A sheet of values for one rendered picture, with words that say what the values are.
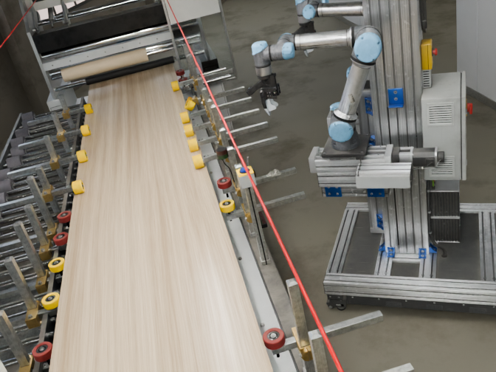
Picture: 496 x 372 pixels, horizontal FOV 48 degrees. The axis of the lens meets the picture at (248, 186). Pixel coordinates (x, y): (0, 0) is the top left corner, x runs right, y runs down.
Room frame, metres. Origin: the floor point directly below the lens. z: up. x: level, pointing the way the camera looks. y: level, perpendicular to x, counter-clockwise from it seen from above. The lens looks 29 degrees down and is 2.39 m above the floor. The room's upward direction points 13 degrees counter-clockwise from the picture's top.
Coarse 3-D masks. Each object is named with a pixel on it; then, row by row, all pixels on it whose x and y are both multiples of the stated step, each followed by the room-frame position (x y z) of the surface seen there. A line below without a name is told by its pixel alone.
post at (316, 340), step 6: (318, 330) 1.23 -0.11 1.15; (312, 336) 1.21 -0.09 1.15; (318, 336) 1.21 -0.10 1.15; (312, 342) 1.21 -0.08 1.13; (318, 342) 1.21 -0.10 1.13; (312, 348) 1.21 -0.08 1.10; (318, 348) 1.21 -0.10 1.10; (324, 348) 1.21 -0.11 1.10; (312, 354) 1.23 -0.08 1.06; (318, 354) 1.21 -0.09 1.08; (324, 354) 1.21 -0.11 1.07; (318, 360) 1.21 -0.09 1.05; (324, 360) 1.21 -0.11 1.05; (318, 366) 1.21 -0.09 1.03; (324, 366) 1.21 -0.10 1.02
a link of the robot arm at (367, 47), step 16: (368, 32) 2.39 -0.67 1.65; (368, 48) 2.35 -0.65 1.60; (352, 64) 2.42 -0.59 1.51; (368, 64) 2.36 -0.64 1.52; (352, 80) 2.40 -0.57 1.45; (352, 96) 2.40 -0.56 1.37; (336, 112) 2.44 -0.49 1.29; (352, 112) 2.41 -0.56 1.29; (336, 128) 2.40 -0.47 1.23; (352, 128) 2.39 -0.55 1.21
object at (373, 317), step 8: (376, 312) 1.55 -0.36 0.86; (352, 320) 1.54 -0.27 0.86; (360, 320) 1.53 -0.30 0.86; (368, 320) 1.52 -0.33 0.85; (376, 320) 1.53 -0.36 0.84; (328, 328) 1.52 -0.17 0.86; (336, 328) 1.51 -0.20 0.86; (344, 328) 1.51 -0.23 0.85; (352, 328) 1.52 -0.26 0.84; (328, 336) 1.51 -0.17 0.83; (288, 344) 1.49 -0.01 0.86; (296, 344) 1.50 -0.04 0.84; (272, 352) 1.49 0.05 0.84; (280, 352) 1.49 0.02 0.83
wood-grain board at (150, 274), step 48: (96, 96) 4.82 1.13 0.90; (144, 96) 4.52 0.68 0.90; (96, 144) 3.72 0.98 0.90; (144, 144) 3.52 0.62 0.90; (96, 192) 2.98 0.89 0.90; (144, 192) 2.84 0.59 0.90; (192, 192) 2.71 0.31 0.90; (96, 240) 2.44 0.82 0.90; (144, 240) 2.34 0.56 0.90; (192, 240) 2.24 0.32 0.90; (96, 288) 2.04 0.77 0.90; (144, 288) 1.96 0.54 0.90; (192, 288) 1.88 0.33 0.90; (240, 288) 1.81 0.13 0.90; (96, 336) 1.72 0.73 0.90; (144, 336) 1.66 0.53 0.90; (192, 336) 1.60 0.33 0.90; (240, 336) 1.54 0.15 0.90
